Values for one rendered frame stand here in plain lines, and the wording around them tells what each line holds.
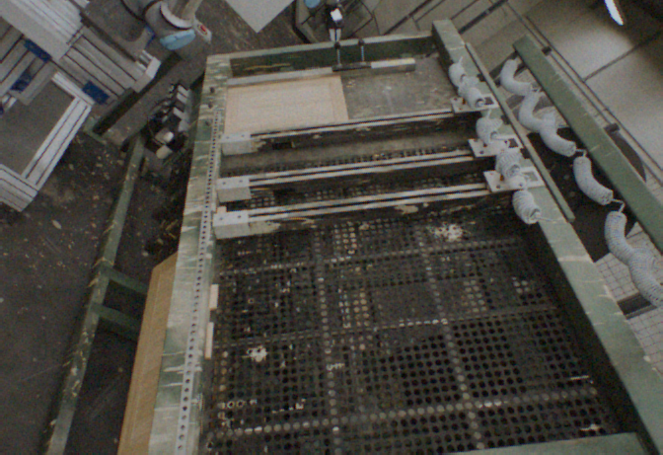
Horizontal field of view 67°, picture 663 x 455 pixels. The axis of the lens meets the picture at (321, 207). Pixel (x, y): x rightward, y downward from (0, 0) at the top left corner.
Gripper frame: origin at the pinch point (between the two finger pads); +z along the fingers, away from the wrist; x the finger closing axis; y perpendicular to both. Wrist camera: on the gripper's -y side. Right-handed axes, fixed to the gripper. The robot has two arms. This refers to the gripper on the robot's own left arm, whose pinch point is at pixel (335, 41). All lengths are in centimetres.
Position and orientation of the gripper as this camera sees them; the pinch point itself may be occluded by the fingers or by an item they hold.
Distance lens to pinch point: 267.7
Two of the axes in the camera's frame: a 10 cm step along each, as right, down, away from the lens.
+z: 0.8, 6.9, 7.2
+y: -4.4, -6.2, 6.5
